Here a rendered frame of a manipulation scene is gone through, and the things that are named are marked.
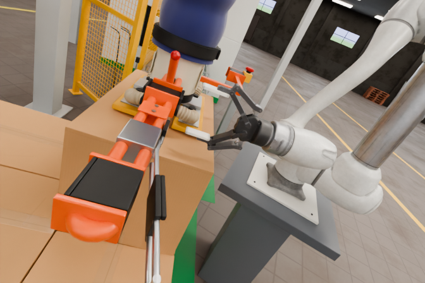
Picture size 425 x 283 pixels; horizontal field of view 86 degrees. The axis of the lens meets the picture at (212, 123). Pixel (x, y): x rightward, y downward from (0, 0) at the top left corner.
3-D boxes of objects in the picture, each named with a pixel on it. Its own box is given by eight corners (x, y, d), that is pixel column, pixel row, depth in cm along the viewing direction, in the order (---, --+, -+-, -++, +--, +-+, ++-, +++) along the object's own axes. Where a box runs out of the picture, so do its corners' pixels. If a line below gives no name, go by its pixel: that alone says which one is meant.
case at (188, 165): (120, 135, 127) (136, 68, 110) (188, 156, 133) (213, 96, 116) (53, 228, 73) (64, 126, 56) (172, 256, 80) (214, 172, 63)
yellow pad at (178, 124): (183, 93, 103) (186, 83, 101) (203, 100, 105) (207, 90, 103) (170, 128, 73) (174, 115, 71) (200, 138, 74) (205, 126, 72)
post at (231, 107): (200, 164, 223) (243, 70, 181) (207, 166, 224) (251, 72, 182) (200, 168, 217) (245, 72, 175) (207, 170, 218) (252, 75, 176)
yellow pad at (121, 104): (141, 78, 100) (144, 67, 98) (164, 86, 102) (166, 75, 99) (110, 108, 70) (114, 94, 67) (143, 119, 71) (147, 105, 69)
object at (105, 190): (86, 177, 32) (92, 150, 30) (138, 192, 34) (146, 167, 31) (49, 228, 25) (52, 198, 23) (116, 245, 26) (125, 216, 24)
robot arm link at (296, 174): (281, 157, 116) (304, 121, 106) (314, 180, 107) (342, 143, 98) (268, 166, 103) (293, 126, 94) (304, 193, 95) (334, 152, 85)
